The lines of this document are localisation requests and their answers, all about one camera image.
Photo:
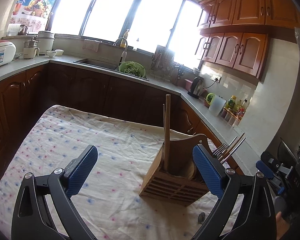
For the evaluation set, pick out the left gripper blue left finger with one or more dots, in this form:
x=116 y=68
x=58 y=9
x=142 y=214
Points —
x=77 y=171

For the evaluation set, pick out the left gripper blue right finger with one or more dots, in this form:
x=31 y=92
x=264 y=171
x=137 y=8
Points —
x=212 y=172

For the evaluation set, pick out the steel chopstick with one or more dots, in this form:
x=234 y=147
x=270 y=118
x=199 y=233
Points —
x=233 y=151

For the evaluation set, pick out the long wooden chopstick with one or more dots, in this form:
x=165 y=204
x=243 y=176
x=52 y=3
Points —
x=167 y=139

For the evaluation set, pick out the short wooden chopstick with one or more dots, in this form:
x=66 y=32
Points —
x=164 y=124

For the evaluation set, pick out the steel kitchen faucet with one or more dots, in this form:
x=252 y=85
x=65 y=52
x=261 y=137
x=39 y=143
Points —
x=123 y=52

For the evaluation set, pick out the person's right hand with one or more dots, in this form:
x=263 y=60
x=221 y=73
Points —
x=281 y=226

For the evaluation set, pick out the black wok on stove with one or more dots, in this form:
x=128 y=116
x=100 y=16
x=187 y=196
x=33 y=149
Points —
x=285 y=155

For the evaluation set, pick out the wooden utensil holder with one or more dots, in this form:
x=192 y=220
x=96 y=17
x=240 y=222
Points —
x=173 y=176

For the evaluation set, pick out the floral white tablecloth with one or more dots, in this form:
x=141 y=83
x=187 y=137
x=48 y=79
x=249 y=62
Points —
x=107 y=198

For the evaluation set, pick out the condiment bottles group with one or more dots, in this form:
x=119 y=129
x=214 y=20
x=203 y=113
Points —
x=234 y=110

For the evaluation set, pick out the white plastic pitcher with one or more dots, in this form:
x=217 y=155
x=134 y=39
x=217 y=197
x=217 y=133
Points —
x=216 y=105

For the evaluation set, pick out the green mug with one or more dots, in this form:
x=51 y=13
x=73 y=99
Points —
x=209 y=98

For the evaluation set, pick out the black electric kettle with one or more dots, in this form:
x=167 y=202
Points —
x=196 y=87

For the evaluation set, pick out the lower wooden cabinets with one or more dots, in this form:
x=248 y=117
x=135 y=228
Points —
x=25 y=96

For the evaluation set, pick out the wooden cabinets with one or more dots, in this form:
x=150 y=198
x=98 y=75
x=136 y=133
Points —
x=25 y=96
x=236 y=33

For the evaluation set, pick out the dish drying rack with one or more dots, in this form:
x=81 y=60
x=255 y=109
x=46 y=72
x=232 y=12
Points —
x=164 y=66

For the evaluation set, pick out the green vegetable colander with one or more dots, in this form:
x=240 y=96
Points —
x=132 y=68

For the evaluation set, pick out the white small bowl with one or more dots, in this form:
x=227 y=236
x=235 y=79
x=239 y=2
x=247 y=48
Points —
x=51 y=54

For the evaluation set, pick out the hanging dish cloth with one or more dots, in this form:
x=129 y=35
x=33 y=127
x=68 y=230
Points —
x=91 y=45

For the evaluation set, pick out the white soy milk maker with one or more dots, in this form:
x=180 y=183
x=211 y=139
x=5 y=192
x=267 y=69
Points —
x=31 y=49

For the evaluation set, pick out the yellow dish soap bottle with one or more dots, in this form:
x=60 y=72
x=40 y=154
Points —
x=123 y=43

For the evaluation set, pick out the white steel pot cooker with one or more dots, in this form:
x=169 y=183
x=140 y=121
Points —
x=45 y=41

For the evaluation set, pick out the white rice cooker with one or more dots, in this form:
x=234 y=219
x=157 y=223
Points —
x=7 y=52

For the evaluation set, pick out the upper wooden cabinets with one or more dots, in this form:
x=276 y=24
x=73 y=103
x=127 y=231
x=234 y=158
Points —
x=236 y=33

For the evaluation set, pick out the fruit beach poster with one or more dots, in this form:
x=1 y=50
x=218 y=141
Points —
x=31 y=13

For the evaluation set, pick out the steel long-handled spoon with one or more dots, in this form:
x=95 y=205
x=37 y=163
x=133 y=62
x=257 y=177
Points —
x=201 y=218

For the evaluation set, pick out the wall power socket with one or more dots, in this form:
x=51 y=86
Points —
x=216 y=78

